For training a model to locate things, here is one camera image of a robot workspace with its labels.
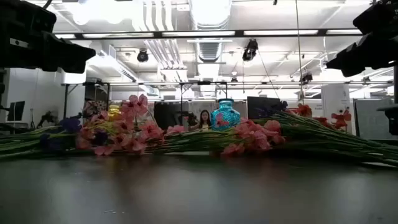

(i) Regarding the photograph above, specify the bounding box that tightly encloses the yellow glass vase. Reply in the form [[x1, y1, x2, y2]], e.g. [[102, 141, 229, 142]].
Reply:
[[107, 105, 123, 123]]

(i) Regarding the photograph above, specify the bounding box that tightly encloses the black computer monitor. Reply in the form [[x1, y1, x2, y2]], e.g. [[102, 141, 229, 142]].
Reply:
[[247, 96, 283, 121]]

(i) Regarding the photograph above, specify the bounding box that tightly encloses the black metal bracket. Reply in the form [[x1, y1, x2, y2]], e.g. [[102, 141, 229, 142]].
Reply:
[[377, 105, 398, 136]]

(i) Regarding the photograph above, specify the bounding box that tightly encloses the person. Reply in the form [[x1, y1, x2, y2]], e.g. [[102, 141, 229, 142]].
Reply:
[[198, 109, 213, 131]]

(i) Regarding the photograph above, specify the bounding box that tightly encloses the black background rig frame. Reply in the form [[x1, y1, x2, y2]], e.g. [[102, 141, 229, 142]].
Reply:
[[61, 80, 393, 121]]

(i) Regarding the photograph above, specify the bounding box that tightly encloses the patterned fabric backdrop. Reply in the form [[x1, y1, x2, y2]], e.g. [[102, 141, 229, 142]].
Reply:
[[83, 100, 109, 119]]

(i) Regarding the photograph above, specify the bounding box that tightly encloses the grey partition wall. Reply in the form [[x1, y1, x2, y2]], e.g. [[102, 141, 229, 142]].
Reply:
[[354, 98, 395, 140]]

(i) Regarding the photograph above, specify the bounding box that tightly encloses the blue glass vase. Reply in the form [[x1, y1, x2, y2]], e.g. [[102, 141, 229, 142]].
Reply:
[[210, 98, 241, 131]]

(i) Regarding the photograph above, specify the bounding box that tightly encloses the white pillar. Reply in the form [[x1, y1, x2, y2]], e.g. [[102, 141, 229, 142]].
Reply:
[[321, 83, 353, 135]]

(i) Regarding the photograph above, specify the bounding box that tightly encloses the thin hanging cable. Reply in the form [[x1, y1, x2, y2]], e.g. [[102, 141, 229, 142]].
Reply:
[[294, 0, 305, 105]]

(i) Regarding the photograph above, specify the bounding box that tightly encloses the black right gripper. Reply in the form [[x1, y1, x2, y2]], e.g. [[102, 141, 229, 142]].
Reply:
[[325, 30, 398, 78]]

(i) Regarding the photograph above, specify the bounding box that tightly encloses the small black monitor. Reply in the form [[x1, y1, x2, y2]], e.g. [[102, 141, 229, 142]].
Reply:
[[6, 100, 25, 122]]

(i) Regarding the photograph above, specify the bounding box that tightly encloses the silver ceiling air duct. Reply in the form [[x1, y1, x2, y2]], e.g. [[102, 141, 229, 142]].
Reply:
[[188, 0, 233, 63]]

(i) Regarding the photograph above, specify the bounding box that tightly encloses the black partition panel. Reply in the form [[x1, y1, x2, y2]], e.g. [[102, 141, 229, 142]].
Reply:
[[154, 101, 185, 131]]

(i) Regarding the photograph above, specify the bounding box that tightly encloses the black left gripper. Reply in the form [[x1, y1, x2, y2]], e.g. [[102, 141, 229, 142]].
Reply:
[[40, 30, 96, 74]]

